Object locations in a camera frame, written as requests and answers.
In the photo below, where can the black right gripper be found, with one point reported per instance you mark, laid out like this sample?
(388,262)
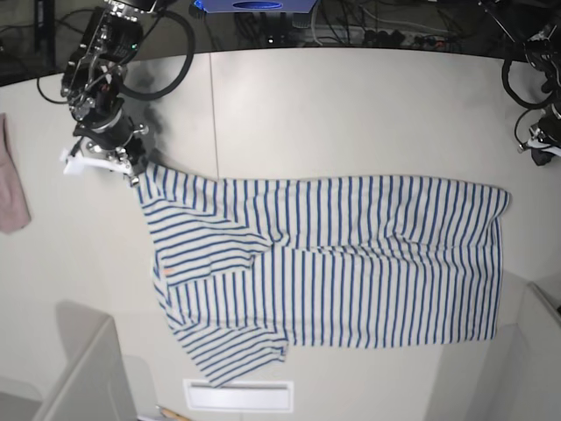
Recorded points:
(119,133)

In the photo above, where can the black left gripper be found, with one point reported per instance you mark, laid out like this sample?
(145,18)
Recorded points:
(547,130)

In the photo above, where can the blue white striped T-shirt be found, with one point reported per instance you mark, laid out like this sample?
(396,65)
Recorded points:
(244,269)

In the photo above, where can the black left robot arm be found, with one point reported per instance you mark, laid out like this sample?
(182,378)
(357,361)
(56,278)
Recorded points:
(533,29)

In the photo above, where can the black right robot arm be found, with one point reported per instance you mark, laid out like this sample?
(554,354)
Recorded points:
(93,88)

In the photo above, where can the pink cloth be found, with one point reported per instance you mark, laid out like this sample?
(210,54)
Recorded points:
(15,214)

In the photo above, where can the blue device at top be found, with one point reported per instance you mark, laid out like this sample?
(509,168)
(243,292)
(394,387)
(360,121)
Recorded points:
(231,6)

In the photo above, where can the grey right bin divider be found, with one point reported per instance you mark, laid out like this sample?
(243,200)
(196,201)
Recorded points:
(515,376)

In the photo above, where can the grey bin divider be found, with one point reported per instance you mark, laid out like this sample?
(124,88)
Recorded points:
(93,384)
(515,376)

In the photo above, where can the grey left bin divider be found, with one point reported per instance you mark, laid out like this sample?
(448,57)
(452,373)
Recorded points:
(93,384)

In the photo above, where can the wooden pencil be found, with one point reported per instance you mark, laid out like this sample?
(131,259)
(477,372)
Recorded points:
(165,412)

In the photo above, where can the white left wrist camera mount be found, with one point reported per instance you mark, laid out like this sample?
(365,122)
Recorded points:
(535,144)

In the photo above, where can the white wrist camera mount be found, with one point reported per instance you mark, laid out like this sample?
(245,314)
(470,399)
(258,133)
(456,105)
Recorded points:
(535,144)
(77,162)

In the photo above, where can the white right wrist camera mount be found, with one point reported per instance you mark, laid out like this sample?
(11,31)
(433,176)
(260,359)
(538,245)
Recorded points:
(77,162)

